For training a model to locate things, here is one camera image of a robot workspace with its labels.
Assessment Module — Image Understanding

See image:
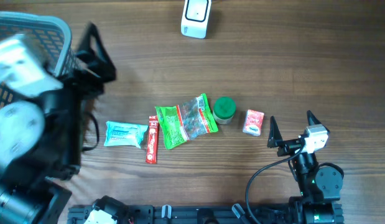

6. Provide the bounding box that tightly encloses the grey plastic basket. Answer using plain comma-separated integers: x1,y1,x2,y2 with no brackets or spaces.
0,11,84,116

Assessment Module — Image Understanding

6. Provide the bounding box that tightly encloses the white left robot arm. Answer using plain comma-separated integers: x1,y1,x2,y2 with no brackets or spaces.
0,24,116,223

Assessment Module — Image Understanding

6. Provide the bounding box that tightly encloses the green lid jar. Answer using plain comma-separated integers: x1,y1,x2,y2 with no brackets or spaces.
213,96,236,124

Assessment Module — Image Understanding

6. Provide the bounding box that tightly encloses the red small box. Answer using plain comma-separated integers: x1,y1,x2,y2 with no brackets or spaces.
243,110,264,136

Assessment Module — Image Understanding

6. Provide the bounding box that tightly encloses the green candy bag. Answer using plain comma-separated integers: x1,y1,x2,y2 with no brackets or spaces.
155,93,218,150

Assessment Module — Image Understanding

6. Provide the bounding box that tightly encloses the red coffee stick sachet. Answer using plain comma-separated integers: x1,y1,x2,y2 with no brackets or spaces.
146,115,159,164

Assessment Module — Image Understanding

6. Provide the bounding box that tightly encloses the white barcode scanner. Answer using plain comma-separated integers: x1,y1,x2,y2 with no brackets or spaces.
180,0,212,39

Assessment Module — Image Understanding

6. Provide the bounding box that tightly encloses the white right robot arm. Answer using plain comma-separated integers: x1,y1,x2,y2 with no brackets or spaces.
267,110,344,223

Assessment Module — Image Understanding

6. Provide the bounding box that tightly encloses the teal tissue pack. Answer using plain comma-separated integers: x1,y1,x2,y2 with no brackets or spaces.
104,121,148,149

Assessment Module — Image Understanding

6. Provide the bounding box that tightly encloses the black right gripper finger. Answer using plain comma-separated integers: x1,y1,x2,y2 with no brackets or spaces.
268,116,282,142
307,110,321,126

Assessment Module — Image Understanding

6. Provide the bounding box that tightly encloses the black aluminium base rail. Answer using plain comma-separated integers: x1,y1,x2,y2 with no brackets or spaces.
67,196,345,224

